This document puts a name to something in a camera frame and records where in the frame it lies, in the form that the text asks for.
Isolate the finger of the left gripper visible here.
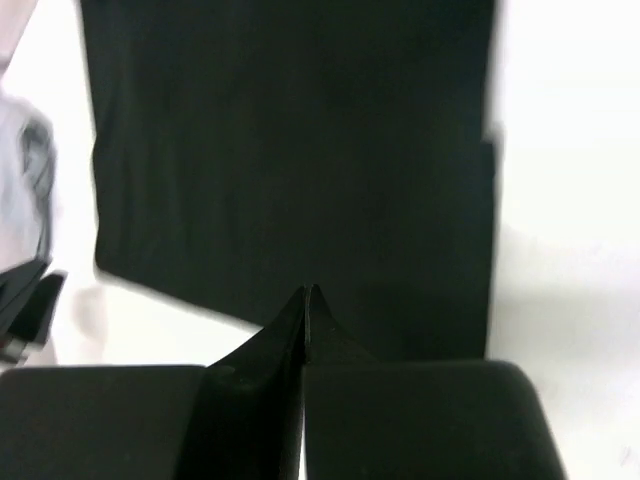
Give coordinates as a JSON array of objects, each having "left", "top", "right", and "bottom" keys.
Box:
[{"left": 1, "top": 259, "right": 66, "bottom": 365}]

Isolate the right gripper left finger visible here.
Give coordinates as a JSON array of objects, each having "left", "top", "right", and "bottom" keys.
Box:
[{"left": 1, "top": 290, "right": 305, "bottom": 479}]

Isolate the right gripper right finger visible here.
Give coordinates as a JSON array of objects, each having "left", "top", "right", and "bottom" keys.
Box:
[{"left": 303, "top": 286, "right": 565, "bottom": 480}]

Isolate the black tank top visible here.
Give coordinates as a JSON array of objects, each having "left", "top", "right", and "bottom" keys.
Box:
[{"left": 81, "top": 0, "right": 496, "bottom": 360}]

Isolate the folded grey tank top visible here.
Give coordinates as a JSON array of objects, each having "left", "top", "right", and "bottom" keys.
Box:
[{"left": 1, "top": 92, "right": 57, "bottom": 271}]

